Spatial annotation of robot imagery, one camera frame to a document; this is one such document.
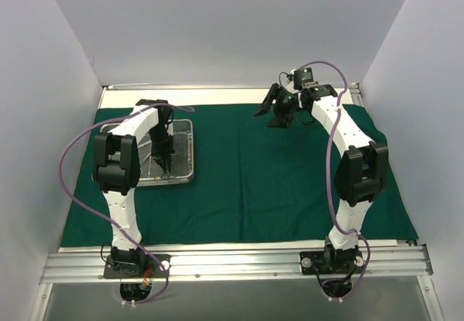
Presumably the silver wire mesh tray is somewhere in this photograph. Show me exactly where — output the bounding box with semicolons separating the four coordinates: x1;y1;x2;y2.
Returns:
98;118;196;188

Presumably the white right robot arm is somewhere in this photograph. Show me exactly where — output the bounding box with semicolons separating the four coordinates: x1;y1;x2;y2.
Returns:
255;83;389;274

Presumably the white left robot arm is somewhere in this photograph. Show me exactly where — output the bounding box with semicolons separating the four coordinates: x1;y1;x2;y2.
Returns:
93;99;175;277

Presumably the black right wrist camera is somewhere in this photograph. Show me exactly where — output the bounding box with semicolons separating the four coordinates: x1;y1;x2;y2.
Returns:
293;67;318;91

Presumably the back aluminium frame rail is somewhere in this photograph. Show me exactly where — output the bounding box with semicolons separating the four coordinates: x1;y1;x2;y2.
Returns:
102;83;360;92

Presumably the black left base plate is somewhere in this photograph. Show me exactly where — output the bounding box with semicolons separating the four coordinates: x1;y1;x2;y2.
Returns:
103;254;166;280

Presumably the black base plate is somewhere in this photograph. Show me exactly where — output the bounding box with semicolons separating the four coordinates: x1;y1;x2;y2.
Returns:
103;254;166;280
299;249;365;275

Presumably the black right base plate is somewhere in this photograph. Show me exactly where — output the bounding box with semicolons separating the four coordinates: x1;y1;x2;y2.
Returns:
299;249;365;275

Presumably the front aluminium frame rail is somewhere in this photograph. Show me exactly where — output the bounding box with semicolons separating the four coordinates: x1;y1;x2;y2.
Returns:
40;246;433;283

